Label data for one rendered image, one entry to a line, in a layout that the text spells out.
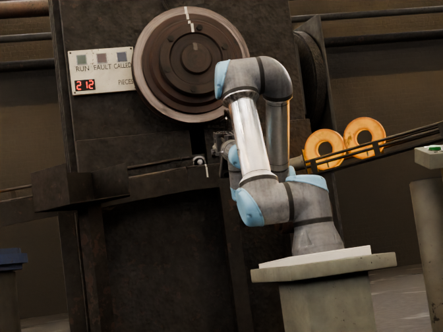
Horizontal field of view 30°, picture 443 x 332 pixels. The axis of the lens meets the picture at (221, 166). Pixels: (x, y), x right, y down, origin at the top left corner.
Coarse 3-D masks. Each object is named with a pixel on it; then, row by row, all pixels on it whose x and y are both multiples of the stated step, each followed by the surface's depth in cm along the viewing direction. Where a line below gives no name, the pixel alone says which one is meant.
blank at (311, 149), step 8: (312, 136) 317; (320, 136) 316; (328, 136) 315; (336, 136) 314; (312, 144) 317; (336, 144) 313; (312, 152) 317; (320, 160) 316; (336, 160) 313; (320, 168) 315; (328, 168) 314
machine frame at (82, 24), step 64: (64, 0) 334; (128, 0) 339; (192, 0) 345; (256, 0) 350; (64, 64) 338; (64, 128) 355; (128, 128) 332; (192, 128) 337; (192, 192) 328; (128, 256) 319; (192, 256) 324; (256, 256) 329; (128, 320) 316; (192, 320) 321; (256, 320) 326
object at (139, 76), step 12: (168, 12) 326; (180, 12) 327; (192, 12) 328; (204, 12) 329; (156, 24) 324; (228, 24) 330; (144, 36) 323; (240, 36) 330; (240, 48) 330; (144, 84) 320; (144, 96) 319; (156, 108) 320; (168, 108) 320; (180, 120) 321; (192, 120) 322; (204, 120) 323
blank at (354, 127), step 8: (360, 120) 310; (368, 120) 309; (352, 128) 311; (360, 128) 310; (368, 128) 309; (376, 128) 308; (344, 136) 312; (352, 136) 311; (376, 136) 307; (384, 136) 307; (344, 144) 312; (352, 144) 311; (368, 152) 308
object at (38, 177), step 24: (48, 168) 277; (120, 168) 292; (48, 192) 277; (72, 192) 295; (96, 192) 301; (120, 192) 292; (96, 216) 285; (96, 240) 283; (96, 264) 281; (96, 288) 280; (96, 312) 280
